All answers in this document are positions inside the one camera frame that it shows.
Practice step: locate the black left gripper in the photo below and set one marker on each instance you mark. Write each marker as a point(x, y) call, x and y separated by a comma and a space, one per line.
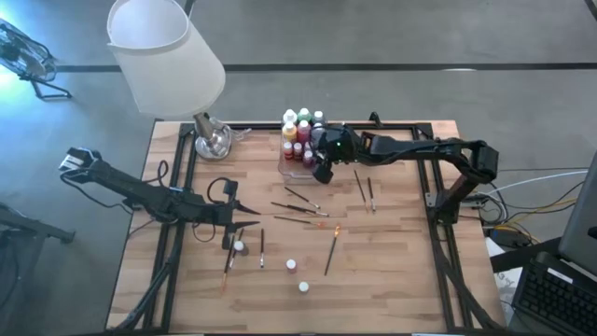
point(224, 212)

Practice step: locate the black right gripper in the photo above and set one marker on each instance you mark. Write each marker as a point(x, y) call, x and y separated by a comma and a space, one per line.
point(340, 144)

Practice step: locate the small magenta paint bottle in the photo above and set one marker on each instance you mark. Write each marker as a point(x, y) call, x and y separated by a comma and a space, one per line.
point(308, 158)

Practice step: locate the small pink paint bottle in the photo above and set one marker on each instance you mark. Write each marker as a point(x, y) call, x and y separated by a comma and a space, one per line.
point(308, 146)

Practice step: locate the small light brown paint bottle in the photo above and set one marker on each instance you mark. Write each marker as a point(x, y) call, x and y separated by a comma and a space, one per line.
point(297, 151)

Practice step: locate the large blue paint bottle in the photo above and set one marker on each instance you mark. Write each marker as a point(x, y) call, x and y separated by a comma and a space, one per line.
point(316, 129)

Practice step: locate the small orange paint bottle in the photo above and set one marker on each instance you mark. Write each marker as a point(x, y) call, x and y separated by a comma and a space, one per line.
point(287, 149)

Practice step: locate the large pink paint bottle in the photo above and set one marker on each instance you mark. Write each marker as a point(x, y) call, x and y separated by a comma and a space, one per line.
point(303, 130)

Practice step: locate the large yellow paint bottle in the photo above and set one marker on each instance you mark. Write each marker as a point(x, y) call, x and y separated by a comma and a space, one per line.
point(289, 131)

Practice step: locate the large paint bottles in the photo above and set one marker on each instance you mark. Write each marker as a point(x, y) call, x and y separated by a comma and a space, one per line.
point(318, 115)

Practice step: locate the large light green paint bottle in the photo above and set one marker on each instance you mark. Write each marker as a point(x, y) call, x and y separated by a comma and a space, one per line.
point(304, 113)

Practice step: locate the large white paint bottle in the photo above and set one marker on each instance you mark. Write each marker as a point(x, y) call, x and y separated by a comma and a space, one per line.
point(289, 114)

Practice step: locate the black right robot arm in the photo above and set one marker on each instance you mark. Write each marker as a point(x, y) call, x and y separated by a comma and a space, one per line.
point(420, 147)

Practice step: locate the small dark olive paint bottle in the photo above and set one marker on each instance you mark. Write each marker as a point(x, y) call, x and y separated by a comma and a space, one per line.
point(239, 246)

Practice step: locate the small red-orange paint bottle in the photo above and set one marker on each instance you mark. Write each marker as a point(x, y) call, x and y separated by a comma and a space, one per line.
point(291, 265)

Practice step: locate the small yellow paint bottle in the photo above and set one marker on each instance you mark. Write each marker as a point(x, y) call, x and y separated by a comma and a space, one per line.
point(303, 286)

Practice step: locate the clear plastic bin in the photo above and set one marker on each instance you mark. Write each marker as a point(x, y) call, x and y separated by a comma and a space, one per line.
point(291, 172)

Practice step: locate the black paintbrush silver ferrule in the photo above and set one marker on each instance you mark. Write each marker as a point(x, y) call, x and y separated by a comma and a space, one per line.
point(310, 211)
point(262, 247)
point(302, 197)

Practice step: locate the thin black paintbrush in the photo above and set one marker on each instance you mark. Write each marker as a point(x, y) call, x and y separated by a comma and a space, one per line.
point(231, 262)

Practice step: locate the fan paintbrush orange bristles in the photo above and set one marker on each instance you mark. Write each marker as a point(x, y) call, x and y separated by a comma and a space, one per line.
point(294, 219)

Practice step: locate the black clamp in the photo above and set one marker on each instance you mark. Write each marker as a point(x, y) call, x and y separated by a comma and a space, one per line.
point(374, 119)

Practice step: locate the long paintbrush orange bristles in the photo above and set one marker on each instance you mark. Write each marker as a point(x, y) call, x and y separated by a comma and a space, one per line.
point(332, 252)

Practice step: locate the silver lamp white shade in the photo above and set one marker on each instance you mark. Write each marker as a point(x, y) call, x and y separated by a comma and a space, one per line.
point(165, 60)

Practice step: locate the black power box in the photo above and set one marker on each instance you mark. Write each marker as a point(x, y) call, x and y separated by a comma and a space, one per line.
point(510, 238)

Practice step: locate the white printed paper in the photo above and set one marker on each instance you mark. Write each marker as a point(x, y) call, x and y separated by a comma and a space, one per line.
point(501, 280)

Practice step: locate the black desk bar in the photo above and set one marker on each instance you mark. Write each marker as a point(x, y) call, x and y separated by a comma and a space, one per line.
point(522, 256)

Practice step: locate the grey side table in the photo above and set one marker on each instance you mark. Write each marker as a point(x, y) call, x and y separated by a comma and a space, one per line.
point(28, 226)

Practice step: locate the grey monitor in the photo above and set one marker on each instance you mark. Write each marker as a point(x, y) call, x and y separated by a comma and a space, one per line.
point(580, 219)

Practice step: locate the black keyboard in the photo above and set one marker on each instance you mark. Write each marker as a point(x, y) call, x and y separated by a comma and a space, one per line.
point(555, 294)

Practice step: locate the black floor fan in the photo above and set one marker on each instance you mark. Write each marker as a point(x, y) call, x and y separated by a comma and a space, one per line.
point(28, 60)

